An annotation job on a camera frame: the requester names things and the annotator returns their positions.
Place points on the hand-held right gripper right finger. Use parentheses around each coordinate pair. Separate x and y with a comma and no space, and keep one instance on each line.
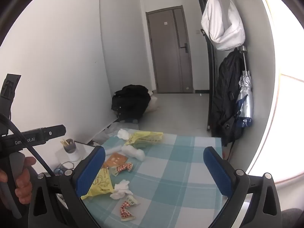
(217,171)

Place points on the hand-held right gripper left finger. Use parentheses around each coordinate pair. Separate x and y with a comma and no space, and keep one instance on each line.
(91,171)

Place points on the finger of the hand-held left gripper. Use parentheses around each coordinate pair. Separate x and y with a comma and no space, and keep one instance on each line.
(10,87)

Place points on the yellow printed plastic bag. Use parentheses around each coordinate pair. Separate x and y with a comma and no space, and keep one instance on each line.
(144,138)
(102,182)

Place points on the orange packet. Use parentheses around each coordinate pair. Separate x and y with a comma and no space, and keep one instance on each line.
(115,161)

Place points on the red white checked wrapper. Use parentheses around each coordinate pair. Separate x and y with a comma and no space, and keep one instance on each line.
(122,168)
(127,209)

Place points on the white tissue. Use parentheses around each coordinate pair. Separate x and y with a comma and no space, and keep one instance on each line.
(133,152)
(121,188)
(123,134)

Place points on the person's left hand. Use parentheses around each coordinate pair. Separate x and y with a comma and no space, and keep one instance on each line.
(23,185)

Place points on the white side table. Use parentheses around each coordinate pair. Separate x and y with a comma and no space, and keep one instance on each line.
(86,150)

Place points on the white cup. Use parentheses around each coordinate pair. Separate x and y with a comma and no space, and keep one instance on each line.
(74,156)

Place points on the grey holder with sticks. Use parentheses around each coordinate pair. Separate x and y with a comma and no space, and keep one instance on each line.
(68,146)

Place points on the blue checked tablecloth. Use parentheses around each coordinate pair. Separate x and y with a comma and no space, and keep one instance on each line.
(171,171)

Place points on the black hanging backpack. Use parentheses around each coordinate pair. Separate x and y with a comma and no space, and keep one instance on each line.
(225,95)

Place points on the silver folded umbrella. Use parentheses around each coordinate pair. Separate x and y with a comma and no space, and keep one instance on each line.
(245,97)

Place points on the black bag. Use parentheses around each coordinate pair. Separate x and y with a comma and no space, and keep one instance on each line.
(130,99)

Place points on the beige bag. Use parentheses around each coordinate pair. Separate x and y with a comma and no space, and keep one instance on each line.
(153,103)

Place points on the white wardrobe with gold trim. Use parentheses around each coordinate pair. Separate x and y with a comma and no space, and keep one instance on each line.
(285,76)

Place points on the grey door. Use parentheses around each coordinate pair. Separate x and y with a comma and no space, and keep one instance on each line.
(169,52)

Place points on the white hanging bag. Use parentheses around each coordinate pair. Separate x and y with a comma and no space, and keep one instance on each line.
(223,21)

